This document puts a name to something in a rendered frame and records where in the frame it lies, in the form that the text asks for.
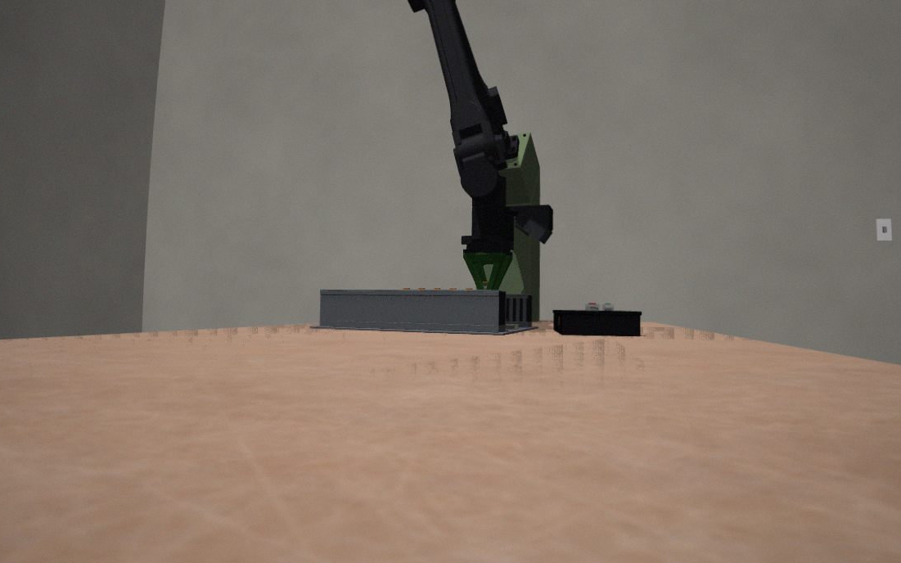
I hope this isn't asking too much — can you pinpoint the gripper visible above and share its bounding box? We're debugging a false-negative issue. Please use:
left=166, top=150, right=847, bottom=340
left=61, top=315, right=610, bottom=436
left=462, top=204, right=514, bottom=290

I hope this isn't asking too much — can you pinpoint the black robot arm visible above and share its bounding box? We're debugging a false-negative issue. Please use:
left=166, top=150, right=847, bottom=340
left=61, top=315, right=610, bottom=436
left=408, top=0, right=553, bottom=244

